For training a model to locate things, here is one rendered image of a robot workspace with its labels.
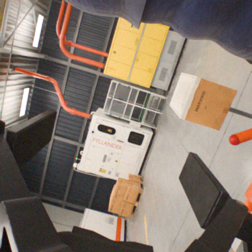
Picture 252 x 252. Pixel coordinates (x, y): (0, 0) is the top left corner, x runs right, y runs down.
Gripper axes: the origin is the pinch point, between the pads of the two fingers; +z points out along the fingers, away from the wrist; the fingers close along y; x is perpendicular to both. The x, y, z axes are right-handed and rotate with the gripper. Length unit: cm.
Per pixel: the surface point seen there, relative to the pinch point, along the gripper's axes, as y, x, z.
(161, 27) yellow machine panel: 59, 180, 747
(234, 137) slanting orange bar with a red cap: 22.4, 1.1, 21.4
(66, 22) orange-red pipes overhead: -268, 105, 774
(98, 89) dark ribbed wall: -130, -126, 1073
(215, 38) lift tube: 11.3, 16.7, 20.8
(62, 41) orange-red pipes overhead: -267, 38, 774
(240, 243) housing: 33.3, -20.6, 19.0
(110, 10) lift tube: -7.4, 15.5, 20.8
